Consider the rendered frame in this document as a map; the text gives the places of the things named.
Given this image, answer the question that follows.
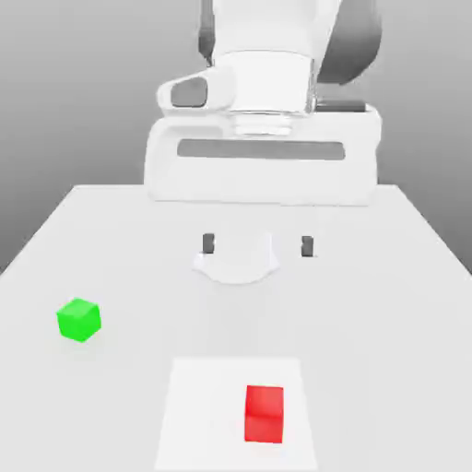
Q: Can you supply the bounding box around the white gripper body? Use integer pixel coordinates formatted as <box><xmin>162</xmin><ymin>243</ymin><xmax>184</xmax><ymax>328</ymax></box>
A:
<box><xmin>142</xmin><ymin>104</ymin><xmax>384</xmax><ymax>207</ymax></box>

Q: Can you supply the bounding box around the small green cube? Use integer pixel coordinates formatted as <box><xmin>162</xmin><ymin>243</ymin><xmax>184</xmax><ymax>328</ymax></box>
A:
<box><xmin>55</xmin><ymin>297</ymin><xmax>102</xmax><ymax>344</ymax></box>

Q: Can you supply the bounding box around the small red cube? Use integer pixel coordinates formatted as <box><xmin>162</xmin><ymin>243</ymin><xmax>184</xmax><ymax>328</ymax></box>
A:
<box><xmin>243</xmin><ymin>383</ymin><xmax>286</xmax><ymax>445</ymax></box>

